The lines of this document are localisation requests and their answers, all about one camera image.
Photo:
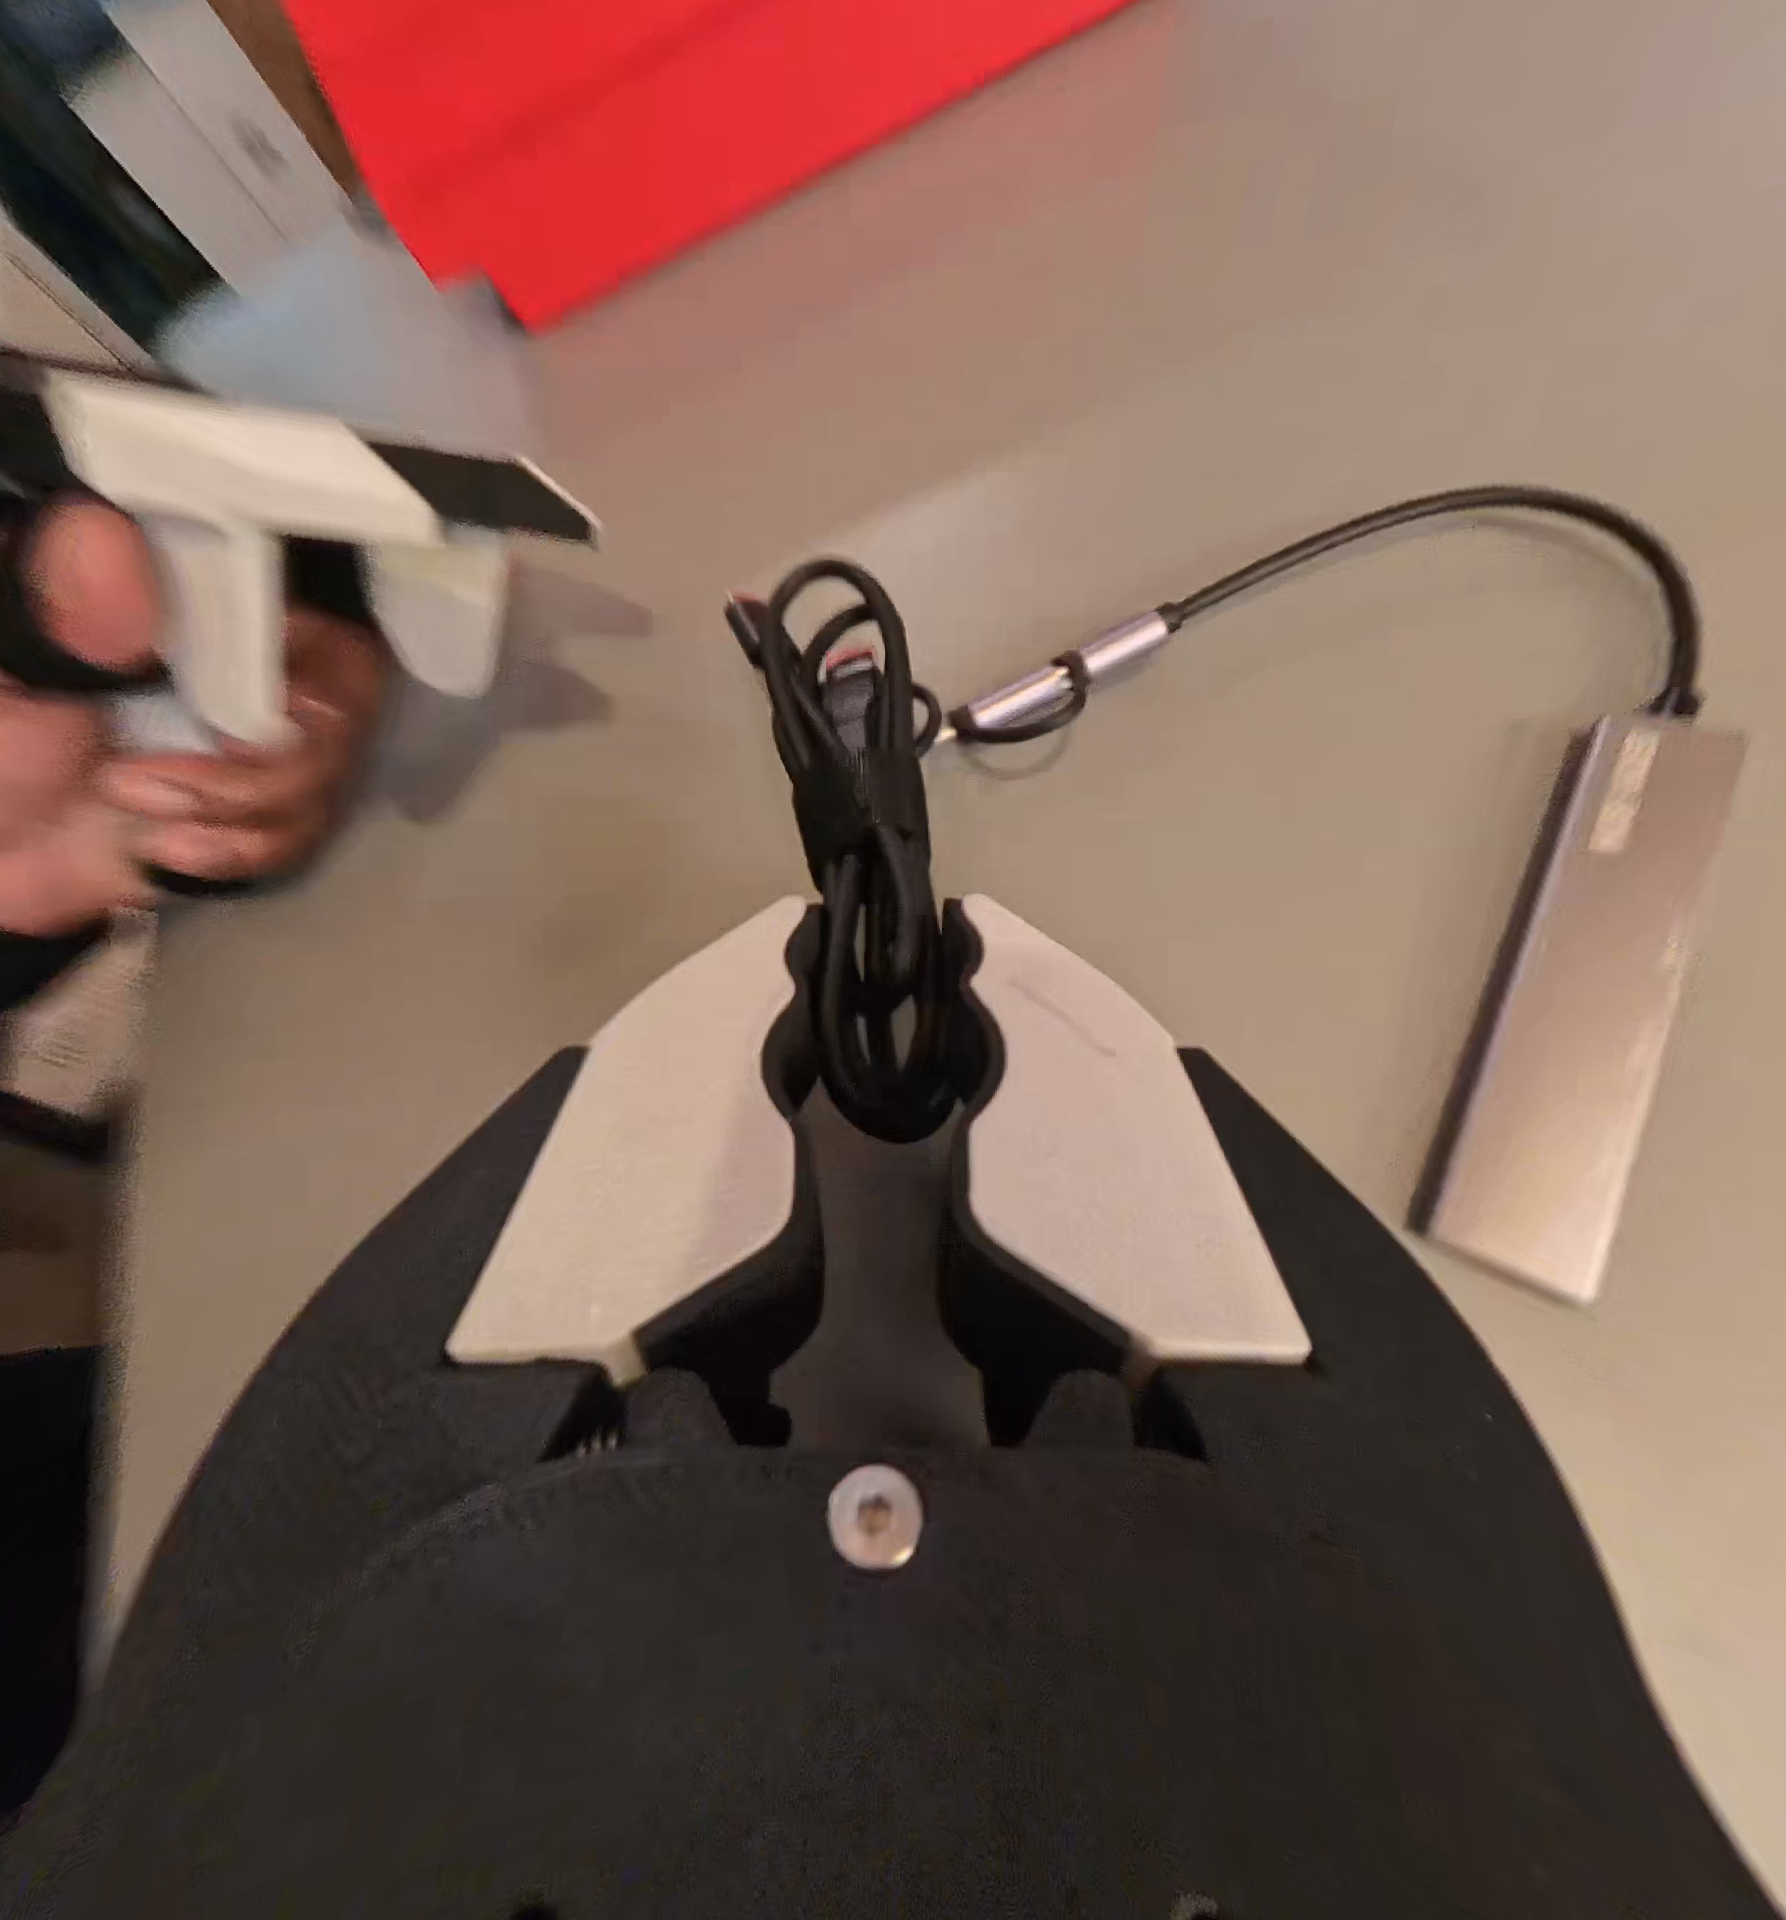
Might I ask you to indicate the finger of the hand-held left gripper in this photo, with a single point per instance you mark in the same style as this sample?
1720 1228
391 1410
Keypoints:
446 600

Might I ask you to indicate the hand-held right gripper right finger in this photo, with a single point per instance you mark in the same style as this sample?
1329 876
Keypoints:
1118 1183

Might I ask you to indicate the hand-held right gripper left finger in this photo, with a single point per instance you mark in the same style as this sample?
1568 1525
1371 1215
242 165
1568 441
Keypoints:
656 1183

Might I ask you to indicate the grey metal usb hub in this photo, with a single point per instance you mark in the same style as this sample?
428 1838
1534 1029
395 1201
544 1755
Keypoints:
1600 977

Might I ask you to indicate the person's left hand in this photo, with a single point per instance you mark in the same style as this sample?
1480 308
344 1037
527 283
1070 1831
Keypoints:
38 811

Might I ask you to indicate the white box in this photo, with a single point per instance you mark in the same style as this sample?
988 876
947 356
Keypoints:
219 130

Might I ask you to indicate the red plastic bin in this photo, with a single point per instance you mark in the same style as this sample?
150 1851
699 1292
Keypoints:
684 130

